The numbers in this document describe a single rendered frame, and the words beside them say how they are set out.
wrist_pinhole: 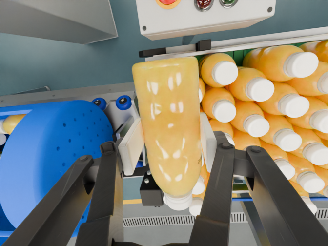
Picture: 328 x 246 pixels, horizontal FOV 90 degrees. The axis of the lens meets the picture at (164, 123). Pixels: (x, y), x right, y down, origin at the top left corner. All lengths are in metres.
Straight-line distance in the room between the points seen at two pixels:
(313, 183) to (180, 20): 0.41
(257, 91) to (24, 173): 0.39
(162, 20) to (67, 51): 1.42
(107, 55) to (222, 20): 1.28
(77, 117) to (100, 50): 1.19
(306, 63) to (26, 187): 0.47
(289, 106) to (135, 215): 2.12
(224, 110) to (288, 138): 0.14
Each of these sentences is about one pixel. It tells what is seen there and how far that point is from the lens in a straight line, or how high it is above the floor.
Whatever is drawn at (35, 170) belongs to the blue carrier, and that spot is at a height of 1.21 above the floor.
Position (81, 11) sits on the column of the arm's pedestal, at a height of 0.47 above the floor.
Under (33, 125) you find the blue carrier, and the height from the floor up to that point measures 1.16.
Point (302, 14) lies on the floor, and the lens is 1.63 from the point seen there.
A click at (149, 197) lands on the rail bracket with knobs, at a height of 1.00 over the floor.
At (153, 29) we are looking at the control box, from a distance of 0.30.
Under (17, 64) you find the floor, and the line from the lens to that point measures 1.98.
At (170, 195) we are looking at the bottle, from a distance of 0.24.
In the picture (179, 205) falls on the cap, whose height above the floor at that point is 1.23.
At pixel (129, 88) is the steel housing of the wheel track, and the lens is 0.54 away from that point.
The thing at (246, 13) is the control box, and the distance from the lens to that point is 0.31.
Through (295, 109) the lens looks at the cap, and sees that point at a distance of 0.37.
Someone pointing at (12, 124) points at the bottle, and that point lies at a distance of 0.52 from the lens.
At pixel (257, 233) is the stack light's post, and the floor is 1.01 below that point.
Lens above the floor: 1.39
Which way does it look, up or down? 68 degrees down
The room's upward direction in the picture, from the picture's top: 166 degrees counter-clockwise
